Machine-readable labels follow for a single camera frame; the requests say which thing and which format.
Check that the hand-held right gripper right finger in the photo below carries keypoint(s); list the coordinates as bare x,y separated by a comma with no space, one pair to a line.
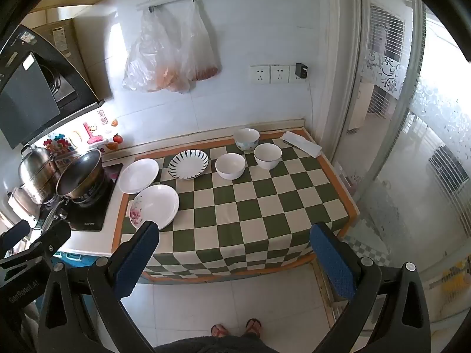
333,264

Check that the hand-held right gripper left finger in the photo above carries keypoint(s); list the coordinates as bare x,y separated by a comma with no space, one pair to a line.
136,261

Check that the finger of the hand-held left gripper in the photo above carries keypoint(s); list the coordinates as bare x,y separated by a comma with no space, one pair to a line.
14,232
49,237

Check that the pink floral white plate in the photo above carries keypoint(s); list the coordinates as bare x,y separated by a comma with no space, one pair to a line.
156,206

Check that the blue-rimmed patterned bowl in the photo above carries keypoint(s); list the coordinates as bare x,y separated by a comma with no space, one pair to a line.
246,138

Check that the small steel pot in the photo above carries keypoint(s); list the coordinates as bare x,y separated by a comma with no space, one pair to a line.
20,202

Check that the black induction cooker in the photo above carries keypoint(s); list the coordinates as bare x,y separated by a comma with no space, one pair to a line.
90,215

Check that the tall stainless steel pot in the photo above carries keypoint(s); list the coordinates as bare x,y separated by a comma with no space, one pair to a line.
35,171

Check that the dark steel wok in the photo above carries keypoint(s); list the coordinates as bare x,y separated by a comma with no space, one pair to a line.
79,172

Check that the plain white plate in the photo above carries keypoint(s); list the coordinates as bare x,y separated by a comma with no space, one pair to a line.
138,175

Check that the frosted glass sliding door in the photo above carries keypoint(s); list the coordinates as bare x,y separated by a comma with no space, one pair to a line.
404,191

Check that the person's left foot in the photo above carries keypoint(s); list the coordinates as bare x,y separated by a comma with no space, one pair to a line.
218,331

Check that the green checkered tablecloth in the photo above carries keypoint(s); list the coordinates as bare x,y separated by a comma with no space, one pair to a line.
239,209

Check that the black striped white plate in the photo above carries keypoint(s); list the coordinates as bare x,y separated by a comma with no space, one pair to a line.
188,164

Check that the person's dark trousers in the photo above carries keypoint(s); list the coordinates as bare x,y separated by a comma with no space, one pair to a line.
217,345

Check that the red apple ornament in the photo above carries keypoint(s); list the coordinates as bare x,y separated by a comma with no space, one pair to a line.
117,139

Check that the yellow object behind glass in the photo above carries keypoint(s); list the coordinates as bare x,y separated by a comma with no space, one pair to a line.
456,277

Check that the folded white cloth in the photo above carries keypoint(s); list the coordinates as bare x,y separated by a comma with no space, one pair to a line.
303,143

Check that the white bowl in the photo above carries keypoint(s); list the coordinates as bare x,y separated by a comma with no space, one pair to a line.
268,155
230,165

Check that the black range hood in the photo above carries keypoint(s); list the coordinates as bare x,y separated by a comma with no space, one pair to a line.
33,92

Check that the brown hood chimney cover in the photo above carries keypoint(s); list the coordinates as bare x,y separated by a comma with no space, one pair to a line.
62,44

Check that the black plug charger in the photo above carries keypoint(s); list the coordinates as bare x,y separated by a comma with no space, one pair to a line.
301,71

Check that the large clear plastic bag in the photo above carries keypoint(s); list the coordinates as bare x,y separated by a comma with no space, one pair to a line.
154,62

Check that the small clear plastic bag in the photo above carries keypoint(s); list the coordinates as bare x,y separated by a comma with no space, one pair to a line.
200,55

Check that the pink wall hook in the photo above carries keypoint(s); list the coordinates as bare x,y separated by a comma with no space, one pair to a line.
91,132

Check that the white wall socket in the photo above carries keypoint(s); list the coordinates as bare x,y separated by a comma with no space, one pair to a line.
259,74
280,74

